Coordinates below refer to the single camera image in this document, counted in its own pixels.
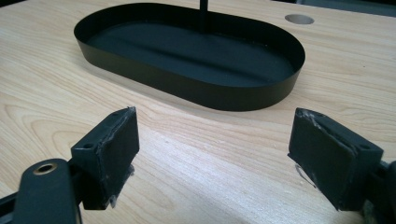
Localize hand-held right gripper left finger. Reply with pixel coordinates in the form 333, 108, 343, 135
70, 105, 140, 211

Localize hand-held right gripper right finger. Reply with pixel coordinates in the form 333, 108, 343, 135
288, 107, 385, 212

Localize black oval metal tray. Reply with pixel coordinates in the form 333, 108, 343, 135
73, 0, 306, 112

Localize round cable hole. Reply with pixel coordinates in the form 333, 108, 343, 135
284, 13, 316, 25

